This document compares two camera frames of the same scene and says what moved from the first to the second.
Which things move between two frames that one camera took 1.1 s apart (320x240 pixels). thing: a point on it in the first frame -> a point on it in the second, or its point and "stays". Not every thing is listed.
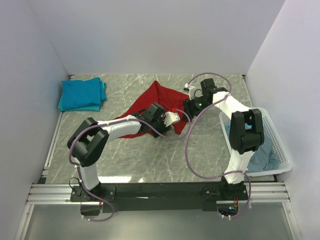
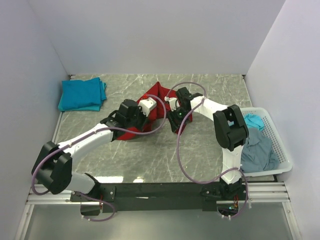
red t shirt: x=169 y=99 stays
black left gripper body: x=159 y=125 -> x=138 y=121
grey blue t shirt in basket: x=265 y=158 stays
